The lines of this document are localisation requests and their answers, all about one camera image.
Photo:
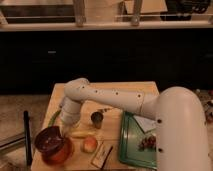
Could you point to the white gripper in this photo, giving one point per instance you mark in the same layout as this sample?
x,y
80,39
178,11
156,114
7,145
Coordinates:
x,y
65,129

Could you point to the dark red bowl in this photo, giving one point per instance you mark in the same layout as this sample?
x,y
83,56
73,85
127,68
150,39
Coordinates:
x,y
49,140

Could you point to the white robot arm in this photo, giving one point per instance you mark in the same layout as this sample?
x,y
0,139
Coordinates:
x,y
182,139

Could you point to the green vegetable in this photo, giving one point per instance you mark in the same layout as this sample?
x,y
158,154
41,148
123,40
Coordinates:
x,y
53,118

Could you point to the yellow banana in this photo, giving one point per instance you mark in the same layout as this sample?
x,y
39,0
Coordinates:
x,y
82,134

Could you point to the orange bowl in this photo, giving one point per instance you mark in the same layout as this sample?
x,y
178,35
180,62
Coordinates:
x,y
60,156

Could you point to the peach fruit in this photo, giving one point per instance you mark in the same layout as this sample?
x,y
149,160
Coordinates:
x,y
90,144

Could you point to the small metal cup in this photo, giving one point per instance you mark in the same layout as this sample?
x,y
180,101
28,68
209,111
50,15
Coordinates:
x,y
97,118

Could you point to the black metal bar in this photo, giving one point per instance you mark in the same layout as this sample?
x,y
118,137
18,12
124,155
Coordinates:
x,y
27,138

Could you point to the small white box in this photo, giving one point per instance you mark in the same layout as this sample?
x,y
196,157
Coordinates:
x,y
100,155

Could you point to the green tray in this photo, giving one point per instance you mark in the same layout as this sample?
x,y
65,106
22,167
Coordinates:
x,y
131,135

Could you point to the white napkin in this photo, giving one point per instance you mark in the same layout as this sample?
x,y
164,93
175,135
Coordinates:
x,y
145,124

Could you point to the bunch of dark grapes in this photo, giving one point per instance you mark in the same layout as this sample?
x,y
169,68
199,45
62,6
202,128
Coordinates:
x,y
148,143

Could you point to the metal railing frame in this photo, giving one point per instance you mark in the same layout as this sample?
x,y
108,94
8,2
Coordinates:
x,y
50,15

